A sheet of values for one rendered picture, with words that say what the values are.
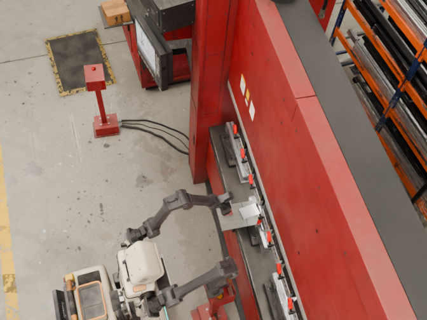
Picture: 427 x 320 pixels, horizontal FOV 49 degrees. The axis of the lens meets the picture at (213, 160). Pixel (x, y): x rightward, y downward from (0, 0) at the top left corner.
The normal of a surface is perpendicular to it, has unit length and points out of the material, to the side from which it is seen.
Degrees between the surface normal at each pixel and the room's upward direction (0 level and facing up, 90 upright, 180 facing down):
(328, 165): 0
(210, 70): 90
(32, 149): 0
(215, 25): 90
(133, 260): 48
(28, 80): 0
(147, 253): 43
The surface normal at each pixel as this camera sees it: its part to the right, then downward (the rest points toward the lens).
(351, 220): 0.06, -0.55
